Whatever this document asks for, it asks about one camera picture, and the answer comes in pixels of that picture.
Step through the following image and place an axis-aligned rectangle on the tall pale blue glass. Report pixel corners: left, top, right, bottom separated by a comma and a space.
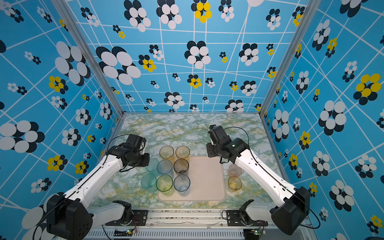
174, 175, 191, 197

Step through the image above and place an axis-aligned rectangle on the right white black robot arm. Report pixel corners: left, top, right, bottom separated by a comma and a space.
206, 125, 311, 235

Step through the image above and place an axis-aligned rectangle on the tall grey glass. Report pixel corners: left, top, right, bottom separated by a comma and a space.
173, 159, 190, 175

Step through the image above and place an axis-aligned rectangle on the aluminium front rail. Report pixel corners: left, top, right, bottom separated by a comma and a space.
82, 209, 317, 240

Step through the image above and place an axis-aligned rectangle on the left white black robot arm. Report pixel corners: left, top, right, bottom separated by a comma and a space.
46, 134, 150, 240

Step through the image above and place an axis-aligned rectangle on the aluminium corner post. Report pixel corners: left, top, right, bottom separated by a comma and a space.
260, 0, 321, 117
52, 0, 124, 118

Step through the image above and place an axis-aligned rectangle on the green circuit board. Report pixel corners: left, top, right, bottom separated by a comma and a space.
114, 229, 137, 237
244, 229, 263, 240

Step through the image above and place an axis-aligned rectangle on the small pink glass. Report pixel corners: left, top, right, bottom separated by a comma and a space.
228, 164, 243, 177

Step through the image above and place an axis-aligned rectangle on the right green circuit board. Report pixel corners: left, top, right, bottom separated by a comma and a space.
244, 229, 263, 240

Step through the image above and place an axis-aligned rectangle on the teal dotted glass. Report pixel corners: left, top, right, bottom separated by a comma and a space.
145, 158, 159, 176
141, 173, 158, 193

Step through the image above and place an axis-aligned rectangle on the small amber glass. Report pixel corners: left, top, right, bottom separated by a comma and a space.
228, 176, 243, 193

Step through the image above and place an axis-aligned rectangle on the right aluminium corner post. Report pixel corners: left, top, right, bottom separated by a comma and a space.
260, 0, 321, 117

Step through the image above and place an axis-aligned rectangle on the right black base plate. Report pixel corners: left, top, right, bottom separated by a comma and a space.
223, 210, 269, 228

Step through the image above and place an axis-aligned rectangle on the cream plastic tray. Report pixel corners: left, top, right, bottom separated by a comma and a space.
158, 157, 226, 202

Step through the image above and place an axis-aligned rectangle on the textured blue glass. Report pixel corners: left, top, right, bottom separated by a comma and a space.
157, 159, 174, 178

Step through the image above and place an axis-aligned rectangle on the left green circuit board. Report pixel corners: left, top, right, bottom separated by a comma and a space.
114, 229, 137, 237

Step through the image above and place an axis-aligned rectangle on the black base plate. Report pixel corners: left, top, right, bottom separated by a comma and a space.
105, 210, 149, 227
223, 210, 269, 228

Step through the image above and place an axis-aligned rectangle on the tall green glass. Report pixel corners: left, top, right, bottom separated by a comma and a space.
156, 175, 174, 197

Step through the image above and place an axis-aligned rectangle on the tall yellow glass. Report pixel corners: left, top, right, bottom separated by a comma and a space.
175, 146, 191, 161

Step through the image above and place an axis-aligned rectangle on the tall amber glass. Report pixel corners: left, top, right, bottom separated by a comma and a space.
159, 146, 175, 162

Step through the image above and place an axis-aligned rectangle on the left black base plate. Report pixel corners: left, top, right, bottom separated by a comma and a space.
105, 210, 149, 227

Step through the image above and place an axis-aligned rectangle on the left aluminium corner post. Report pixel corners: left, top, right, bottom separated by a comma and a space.
52, 0, 124, 118

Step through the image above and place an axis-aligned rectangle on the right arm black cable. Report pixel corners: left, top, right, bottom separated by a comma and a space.
223, 126, 321, 230

